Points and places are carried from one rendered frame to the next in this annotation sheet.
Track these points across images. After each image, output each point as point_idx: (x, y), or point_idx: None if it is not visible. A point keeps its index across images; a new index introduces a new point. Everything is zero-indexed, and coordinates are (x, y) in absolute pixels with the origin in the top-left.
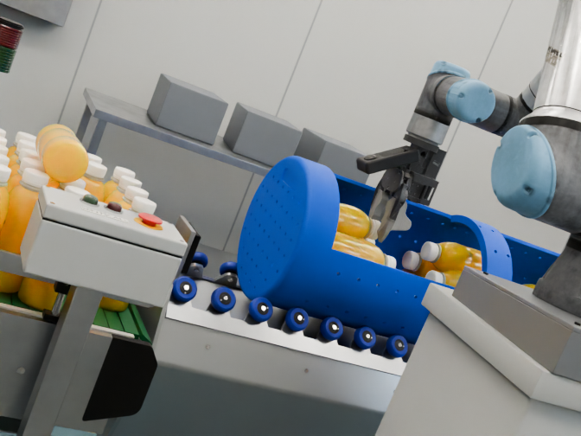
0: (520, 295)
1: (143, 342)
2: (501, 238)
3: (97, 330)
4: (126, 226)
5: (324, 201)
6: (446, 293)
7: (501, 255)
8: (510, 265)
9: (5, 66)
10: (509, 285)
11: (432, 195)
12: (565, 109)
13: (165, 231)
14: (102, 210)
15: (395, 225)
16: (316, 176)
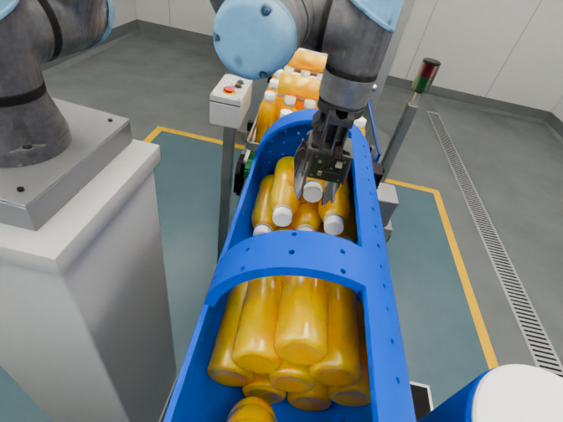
0: (56, 101)
1: (240, 162)
2: (275, 261)
3: (245, 151)
4: (218, 84)
5: (275, 125)
6: (136, 140)
7: (241, 259)
8: (229, 275)
9: (415, 85)
10: (85, 120)
11: (304, 164)
12: None
13: (223, 93)
14: (233, 84)
15: (296, 184)
16: (296, 113)
